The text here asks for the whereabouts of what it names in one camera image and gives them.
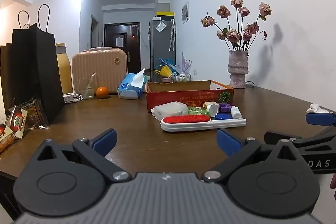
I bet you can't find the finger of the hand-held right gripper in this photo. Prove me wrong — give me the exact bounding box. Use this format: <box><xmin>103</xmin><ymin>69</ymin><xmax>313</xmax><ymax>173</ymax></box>
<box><xmin>306</xmin><ymin>112</ymin><xmax>336</xmax><ymax>127</ymax></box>
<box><xmin>264</xmin><ymin>131</ymin><xmax>303</xmax><ymax>147</ymax></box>

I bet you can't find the dark brown door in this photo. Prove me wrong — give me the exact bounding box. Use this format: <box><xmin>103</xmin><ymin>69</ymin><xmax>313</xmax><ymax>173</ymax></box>
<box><xmin>104</xmin><ymin>22</ymin><xmax>141</xmax><ymax>74</ymax></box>

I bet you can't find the orange cardboard box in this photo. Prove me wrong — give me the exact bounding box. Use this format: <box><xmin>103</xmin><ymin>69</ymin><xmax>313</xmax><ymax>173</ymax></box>
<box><xmin>146</xmin><ymin>80</ymin><xmax>234</xmax><ymax>113</ymax></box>

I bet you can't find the cluttered storage rack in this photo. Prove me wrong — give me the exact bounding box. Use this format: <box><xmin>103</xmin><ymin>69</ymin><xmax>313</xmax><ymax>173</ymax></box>
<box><xmin>171</xmin><ymin>72</ymin><xmax>192</xmax><ymax>82</ymax></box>

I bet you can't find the grey interior door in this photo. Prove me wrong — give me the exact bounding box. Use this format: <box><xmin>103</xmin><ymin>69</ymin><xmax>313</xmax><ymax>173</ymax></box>
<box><xmin>91</xmin><ymin>14</ymin><xmax>100</xmax><ymax>48</ymax></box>

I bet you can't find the orange snack packet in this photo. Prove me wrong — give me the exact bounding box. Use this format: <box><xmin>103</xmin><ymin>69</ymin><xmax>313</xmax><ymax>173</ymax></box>
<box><xmin>0</xmin><ymin>124</ymin><xmax>14</xmax><ymax>154</ymax></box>

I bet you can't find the purple feather decor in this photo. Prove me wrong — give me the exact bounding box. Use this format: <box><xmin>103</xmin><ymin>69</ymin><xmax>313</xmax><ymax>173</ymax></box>
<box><xmin>178</xmin><ymin>52</ymin><xmax>192</xmax><ymax>74</ymax></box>

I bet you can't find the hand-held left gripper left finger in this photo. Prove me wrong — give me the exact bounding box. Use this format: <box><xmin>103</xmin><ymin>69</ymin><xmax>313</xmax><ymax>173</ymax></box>
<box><xmin>37</xmin><ymin>129</ymin><xmax>132</xmax><ymax>182</ymax></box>

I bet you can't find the translucent white plastic container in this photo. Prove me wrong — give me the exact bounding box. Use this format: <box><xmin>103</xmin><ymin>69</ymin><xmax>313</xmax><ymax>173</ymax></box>
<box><xmin>151</xmin><ymin>101</ymin><xmax>188</xmax><ymax>120</ymax></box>

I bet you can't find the pink suitcase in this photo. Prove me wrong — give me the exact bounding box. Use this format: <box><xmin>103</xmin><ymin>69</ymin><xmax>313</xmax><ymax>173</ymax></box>
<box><xmin>71</xmin><ymin>47</ymin><xmax>129</xmax><ymax>94</ymax></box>

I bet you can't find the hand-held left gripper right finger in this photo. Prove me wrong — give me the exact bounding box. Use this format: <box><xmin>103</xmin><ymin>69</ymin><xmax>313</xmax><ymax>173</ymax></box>
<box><xmin>202</xmin><ymin>129</ymin><xmax>307</xmax><ymax>184</ymax></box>

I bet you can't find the framed wall picture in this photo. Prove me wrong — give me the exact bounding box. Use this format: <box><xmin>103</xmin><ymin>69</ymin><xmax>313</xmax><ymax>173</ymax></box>
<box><xmin>182</xmin><ymin>1</ymin><xmax>190</xmax><ymax>24</ymax></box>

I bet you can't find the blue tissue pack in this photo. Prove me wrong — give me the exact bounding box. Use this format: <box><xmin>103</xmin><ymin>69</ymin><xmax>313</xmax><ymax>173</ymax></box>
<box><xmin>117</xmin><ymin>68</ymin><xmax>148</xmax><ymax>101</ymax></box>

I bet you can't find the green and red snack packet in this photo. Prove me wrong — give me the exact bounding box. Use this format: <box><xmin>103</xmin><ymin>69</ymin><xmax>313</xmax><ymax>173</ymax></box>
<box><xmin>5</xmin><ymin>105</ymin><xmax>28</xmax><ymax>139</ymax></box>

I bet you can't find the white charger cable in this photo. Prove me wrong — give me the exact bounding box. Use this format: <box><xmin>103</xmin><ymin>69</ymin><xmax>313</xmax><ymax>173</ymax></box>
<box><xmin>63</xmin><ymin>93</ymin><xmax>83</xmax><ymax>103</ymax></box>

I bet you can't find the pink textured vase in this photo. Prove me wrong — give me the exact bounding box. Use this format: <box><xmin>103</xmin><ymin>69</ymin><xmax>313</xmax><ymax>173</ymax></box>
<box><xmin>227</xmin><ymin>50</ymin><xmax>249</xmax><ymax>89</ymax></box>

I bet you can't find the orange fruit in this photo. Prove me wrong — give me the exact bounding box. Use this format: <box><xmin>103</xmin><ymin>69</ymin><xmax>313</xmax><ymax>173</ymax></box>
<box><xmin>95</xmin><ymin>87</ymin><xmax>110</xmax><ymax>99</ymax></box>

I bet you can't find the crumpled white tissue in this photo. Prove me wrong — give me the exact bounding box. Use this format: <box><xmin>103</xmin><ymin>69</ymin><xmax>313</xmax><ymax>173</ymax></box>
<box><xmin>306</xmin><ymin>103</ymin><xmax>330</xmax><ymax>114</ymax></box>

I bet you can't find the bunch of dried roses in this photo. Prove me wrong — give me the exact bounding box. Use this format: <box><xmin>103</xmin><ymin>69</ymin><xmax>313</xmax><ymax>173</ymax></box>
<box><xmin>201</xmin><ymin>0</ymin><xmax>272</xmax><ymax>52</ymax></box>

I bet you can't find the yellow watering can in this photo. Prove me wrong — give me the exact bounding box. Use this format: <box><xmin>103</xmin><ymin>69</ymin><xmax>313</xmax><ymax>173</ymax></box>
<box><xmin>153</xmin><ymin>65</ymin><xmax>173</xmax><ymax>78</ymax></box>

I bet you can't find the blue plastic item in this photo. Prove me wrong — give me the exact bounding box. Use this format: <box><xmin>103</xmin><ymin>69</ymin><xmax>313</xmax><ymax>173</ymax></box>
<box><xmin>157</xmin><ymin>57</ymin><xmax>176</xmax><ymax>67</ymax></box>

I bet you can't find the white bottle cap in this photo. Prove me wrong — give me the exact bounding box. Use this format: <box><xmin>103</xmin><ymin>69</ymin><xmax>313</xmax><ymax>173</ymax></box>
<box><xmin>206</xmin><ymin>103</ymin><xmax>220</xmax><ymax>117</ymax></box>

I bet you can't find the grey fridge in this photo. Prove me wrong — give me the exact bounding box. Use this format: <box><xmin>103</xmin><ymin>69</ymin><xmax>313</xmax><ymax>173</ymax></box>
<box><xmin>149</xmin><ymin>19</ymin><xmax>177</xmax><ymax>82</ymax></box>

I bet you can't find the green spray bottle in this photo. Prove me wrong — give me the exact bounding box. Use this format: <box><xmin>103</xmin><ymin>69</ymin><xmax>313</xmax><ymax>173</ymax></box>
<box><xmin>187</xmin><ymin>106</ymin><xmax>211</xmax><ymax>116</ymax></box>

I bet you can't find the clear glass cup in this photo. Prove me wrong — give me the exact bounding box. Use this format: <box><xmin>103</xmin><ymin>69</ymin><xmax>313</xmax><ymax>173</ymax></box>
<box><xmin>78</xmin><ymin>72</ymin><xmax>96</xmax><ymax>100</ymax></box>

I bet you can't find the brown snack packet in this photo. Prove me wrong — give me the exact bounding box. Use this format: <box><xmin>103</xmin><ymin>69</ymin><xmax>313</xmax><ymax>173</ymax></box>
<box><xmin>20</xmin><ymin>96</ymin><xmax>51</xmax><ymax>130</ymax></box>

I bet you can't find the white folded umbrella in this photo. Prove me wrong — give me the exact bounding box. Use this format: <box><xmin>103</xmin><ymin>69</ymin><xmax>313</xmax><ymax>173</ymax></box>
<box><xmin>169</xmin><ymin>18</ymin><xmax>176</xmax><ymax>51</ymax></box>

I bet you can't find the yellow bottle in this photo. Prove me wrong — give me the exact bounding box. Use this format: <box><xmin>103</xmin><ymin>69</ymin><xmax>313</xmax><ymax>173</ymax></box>
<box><xmin>55</xmin><ymin>43</ymin><xmax>74</xmax><ymax>95</ymax></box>

